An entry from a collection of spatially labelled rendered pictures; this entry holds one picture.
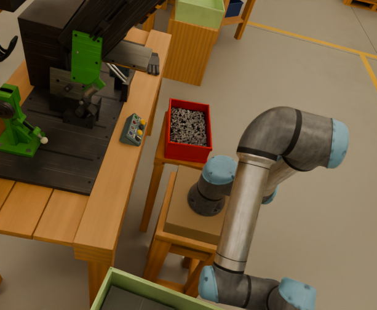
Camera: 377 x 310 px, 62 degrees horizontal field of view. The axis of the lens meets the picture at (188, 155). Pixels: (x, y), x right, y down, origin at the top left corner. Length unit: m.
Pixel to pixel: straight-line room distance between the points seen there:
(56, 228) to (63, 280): 0.89
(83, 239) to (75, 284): 0.91
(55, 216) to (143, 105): 0.70
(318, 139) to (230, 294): 0.40
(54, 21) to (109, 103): 0.42
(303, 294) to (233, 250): 0.16
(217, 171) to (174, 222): 0.26
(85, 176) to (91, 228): 0.23
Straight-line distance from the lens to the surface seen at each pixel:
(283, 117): 0.74
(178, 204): 1.24
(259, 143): 0.72
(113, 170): 1.34
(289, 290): 0.73
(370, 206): 3.19
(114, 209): 1.24
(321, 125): 0.77
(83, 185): 1.29
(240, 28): 4.32
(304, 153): 0.77
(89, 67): 1.40
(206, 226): 1.23
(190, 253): 1.40
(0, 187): 1.36
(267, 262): 2.37
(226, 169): 1.10
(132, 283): 1.11
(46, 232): 1.23
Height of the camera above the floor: 1.98
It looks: 48 degrees down
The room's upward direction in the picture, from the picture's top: 19 degrees clockwise
